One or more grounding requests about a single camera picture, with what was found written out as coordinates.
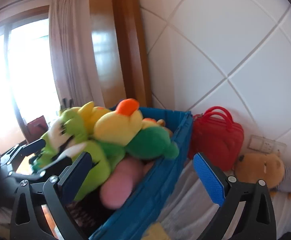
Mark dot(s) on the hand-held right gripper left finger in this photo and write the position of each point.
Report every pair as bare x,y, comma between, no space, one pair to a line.
75,177

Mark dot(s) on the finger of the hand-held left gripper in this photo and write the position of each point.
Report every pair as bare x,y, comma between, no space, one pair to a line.
53,164
33,146

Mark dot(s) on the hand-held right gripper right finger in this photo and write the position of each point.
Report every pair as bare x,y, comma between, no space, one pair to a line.
209,180

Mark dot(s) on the green frog plush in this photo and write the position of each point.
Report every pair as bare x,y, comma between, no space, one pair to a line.
85,160

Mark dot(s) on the blue plastic crate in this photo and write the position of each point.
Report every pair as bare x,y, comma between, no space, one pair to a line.
148,192

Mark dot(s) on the yellow mouse plush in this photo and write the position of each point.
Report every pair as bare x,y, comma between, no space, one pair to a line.
93,115

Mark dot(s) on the yellow orange green plush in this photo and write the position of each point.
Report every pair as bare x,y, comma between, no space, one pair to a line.
118,127

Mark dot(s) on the small brown plush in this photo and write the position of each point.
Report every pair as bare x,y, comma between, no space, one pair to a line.
162,123

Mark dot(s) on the dark wooden chair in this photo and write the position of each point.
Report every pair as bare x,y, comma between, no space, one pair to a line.
36,127

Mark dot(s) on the pale blue floral bedsheet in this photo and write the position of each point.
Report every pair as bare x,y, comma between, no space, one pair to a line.
190,205

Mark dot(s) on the red plastic carry case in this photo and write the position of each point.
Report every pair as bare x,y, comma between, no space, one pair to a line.
215,140

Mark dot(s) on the pink round toy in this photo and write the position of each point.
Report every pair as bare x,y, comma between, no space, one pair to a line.
121,182

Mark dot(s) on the large brown capybara plush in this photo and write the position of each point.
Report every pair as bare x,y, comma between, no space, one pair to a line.
260,167

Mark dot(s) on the bright window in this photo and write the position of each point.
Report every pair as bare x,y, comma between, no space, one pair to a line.
15,80

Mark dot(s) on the yellow paper card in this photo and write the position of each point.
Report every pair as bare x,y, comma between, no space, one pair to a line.
156,232

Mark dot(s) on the striped brown dog plush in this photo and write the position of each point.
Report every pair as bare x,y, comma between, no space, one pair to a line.
290,177

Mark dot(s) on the white sheer curtain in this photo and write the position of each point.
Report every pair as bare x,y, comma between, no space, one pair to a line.
68,67

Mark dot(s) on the white wall socket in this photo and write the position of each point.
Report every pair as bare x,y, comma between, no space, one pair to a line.
280,148
256,142
268,146

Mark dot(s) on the wooden wall frame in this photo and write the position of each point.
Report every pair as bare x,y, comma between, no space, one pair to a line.
115,42

